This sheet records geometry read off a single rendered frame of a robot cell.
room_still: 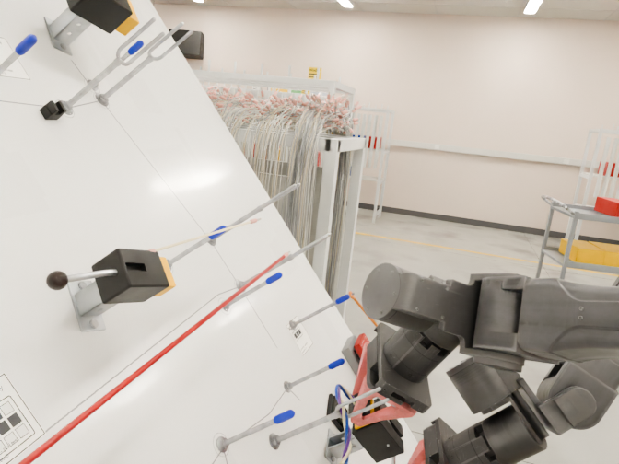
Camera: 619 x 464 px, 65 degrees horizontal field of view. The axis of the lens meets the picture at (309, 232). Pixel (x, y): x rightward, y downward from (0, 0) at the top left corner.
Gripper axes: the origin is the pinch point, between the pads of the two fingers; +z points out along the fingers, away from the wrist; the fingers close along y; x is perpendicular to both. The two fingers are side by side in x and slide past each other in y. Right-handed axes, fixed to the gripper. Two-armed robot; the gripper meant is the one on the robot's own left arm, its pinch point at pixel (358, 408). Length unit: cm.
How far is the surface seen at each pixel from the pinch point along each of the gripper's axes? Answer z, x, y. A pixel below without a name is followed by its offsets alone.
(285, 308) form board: 2.6, -11.5, -14.3
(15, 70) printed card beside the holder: -14, -51, -3
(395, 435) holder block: 0.0, 5.4, 1.2
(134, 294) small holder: -11.2, -28.4, 13.6
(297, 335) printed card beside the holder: 4.0, -8.1, -12.1
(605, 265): 25, 248, -314
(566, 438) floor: 80, 181, -147
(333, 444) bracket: 7.8, 1.3, -0.6
